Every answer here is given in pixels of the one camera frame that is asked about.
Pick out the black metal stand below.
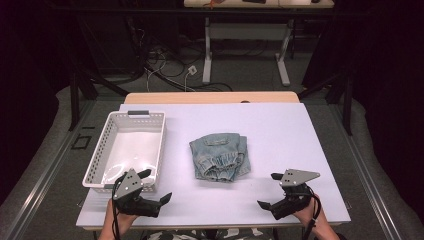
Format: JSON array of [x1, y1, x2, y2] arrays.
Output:
[[297, 69, 355, 137], [67, 64, 130, 132]]

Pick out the light blue jeans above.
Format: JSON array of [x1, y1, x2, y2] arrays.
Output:
[[189, 132, 252, 183]]

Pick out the white perforated plastic basket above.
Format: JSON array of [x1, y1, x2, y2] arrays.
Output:
[[81, 110, 167, 195]]

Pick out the light wooden table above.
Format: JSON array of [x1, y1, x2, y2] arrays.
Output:
[[123, 91, 301, 105]]

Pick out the person's left hand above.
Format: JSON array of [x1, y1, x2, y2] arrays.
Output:
[[105, 199, 140, 233]]

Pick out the white board table cover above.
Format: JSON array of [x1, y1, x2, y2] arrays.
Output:
[[75, 102, 352, 228]]

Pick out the desk with white legs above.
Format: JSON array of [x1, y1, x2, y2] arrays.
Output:
[[183, 0, 335, 87]]

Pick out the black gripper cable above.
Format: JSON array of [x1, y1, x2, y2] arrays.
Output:
[[301, 186, 323, 240], [111, 179, 122, 240]]

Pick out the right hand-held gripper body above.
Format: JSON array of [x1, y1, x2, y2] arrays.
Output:
[[270, 168, 321, 221]]

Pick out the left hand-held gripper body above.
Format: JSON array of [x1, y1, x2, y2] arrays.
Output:
[[112, 168, 163, 219]]

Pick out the bundle of black floor cables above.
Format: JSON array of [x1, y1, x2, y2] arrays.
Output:
[[124, 16, 234, 93]]

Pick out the person's camouflage pants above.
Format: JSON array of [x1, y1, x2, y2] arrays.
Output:
[[141, 227, 274, 240]]

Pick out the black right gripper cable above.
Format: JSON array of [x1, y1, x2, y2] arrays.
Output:
[[301, 186, 323, 240]]

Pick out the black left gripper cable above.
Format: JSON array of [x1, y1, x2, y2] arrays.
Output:
[[111, 179, 122, 240]]

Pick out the person's right hand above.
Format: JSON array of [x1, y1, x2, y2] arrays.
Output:
[[294, 194, 325, 228]]

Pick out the white floor cable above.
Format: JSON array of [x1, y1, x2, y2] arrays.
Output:
[[145, 53, 197, 93]]

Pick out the metal floor rail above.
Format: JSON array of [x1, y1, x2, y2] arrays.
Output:
[[2, 99, 98, 240], [327, 102, 415, 240]]

